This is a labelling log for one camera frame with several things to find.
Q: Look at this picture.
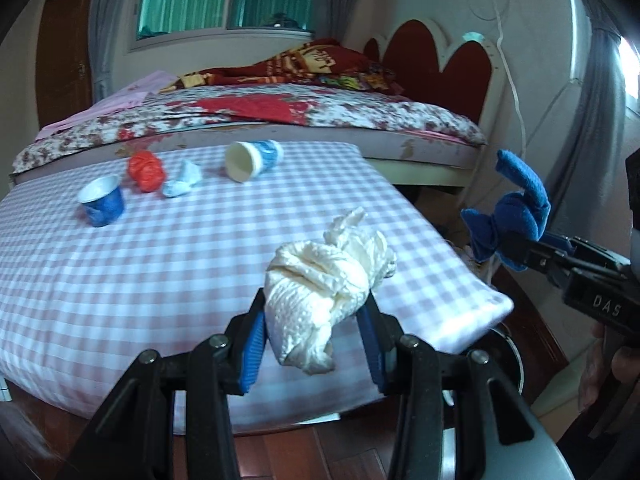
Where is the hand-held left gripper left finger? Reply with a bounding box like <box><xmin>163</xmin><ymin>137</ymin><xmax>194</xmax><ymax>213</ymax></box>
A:
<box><xmin>55</xmin><ymin>287</ymin><xmax>269</xmax><ymax>480</ymax></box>

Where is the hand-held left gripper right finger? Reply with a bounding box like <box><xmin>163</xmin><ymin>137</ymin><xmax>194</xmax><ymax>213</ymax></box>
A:
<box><xmin>356</xmin><ymin>295</ymin><xmax>568</xmax><ymax>480</ymax></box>

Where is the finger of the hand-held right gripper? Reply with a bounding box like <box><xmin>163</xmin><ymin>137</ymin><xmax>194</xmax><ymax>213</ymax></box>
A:
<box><xmin>542</xmin><ymin>232</ymin><xmax>631</xmax><ymax>273</ymax></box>
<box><xmin>500</xmin><ymin>230</ymin><xmax>568</xmax><ymax>286</ymax></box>

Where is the blue cloth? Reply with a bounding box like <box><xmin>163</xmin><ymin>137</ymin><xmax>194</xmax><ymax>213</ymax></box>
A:
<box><xmin>460</xmin><ymin>149</ymin><xmax>552</xmax><ymax>271</ymax></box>

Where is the white paper towel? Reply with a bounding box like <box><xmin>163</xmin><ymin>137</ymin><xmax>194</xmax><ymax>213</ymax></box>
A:
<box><xmin>263</xmin><ymin>207</ymin><xmax>398</xmax><ymax>375</ymax></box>

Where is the black bucket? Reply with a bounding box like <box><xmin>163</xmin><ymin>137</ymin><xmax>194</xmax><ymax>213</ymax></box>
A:
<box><xmin>442</xmin><ymin>325</ymin><xmax>526</xmax><ymax>433</ymax></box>

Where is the white blue tissue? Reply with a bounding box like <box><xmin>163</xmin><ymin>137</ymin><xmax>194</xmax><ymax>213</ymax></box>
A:
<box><xmin>162</xmin><ymin>160</ymin><xmax>203</xmax><ymax>198</ymax></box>

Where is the blue and white paper cup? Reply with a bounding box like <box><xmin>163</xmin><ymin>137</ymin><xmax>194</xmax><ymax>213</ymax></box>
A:
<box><xmin>225</xmin><ymin>139</ymin><xmax>285</xmax><ymax>183</ymax></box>

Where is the small blue cup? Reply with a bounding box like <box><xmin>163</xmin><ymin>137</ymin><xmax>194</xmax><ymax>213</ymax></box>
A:
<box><xmin>78</xmin><ymin>175</ymin><xmax>126</xmax><ymax>227</ymax></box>

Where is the orange plastic bag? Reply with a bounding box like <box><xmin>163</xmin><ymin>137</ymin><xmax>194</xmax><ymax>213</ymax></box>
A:
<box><xmin>127</xmin><ymin>150</ymin><xmax>166</xmax><ymax>192</ymax></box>

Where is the person's right hand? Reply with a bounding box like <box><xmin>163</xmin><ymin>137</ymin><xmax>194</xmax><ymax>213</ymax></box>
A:
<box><xmin>580</xmin><ymin>320</ymin><xmax>640</xmax><ymax>413</ymax></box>

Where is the checked tablecloth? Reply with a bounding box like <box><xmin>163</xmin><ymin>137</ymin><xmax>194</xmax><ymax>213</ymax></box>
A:
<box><xmin>0</xmin><ymin>141</ymin><xmax>516</xmax><ymax>436</ymax></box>

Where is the floral mattress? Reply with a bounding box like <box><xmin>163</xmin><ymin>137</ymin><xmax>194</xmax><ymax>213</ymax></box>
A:
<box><xmin>115</xmin><ymin>127</ymin><xmax>488</xmax><ymax>168</ymax></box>

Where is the bright side window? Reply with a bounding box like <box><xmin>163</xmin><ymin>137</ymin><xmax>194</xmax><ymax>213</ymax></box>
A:
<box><xmin>612</xmin><ymin>35</ymin><xmax>640</xmax><ymax>116</ymax></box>

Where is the bed with red headboard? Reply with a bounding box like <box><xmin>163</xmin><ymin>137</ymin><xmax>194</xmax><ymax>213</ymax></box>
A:
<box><xmin>10</xmin><ymin>19</ymin><xmax>506</xmax><ymax>196</ymax></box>

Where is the floral quilt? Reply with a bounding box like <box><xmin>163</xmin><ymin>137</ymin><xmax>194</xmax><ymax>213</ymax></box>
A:
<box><xmin>11</xmin><ymin>82</ymin><xmax>488</xmax><ymax>176</ymax></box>

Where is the colourful patterned pillow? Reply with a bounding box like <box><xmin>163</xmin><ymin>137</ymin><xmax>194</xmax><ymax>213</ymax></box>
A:
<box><xmin>315</xmin><ymin>71</ymin><xmax>403</xmax><ymax>95</ymax></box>

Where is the pink bed sheet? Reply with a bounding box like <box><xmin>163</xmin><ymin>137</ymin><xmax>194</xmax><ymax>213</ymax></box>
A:
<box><xmin>35</xmin><ymin>71</ymin><xmax>178</xmax><ymax>141</ymax></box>

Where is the red patterned blanket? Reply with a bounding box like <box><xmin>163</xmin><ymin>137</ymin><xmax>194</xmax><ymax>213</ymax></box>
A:
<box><xmin>177</xmin><ymin>37</ymin><xmax>401</xmax><ymax>93</ymax></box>

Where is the brown wooden door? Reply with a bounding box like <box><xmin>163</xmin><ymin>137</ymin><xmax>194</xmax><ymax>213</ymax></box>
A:
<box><xmin>35</xmin><ymin>0</ymin><xmax>96</xmax><ymax>128</ymax></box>

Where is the white hanging cable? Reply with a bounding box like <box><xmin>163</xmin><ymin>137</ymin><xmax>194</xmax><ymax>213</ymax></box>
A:
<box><xmin>467</xmin><ymin>0</ymin><xmax>531</xmax><ymax>161</ymax></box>

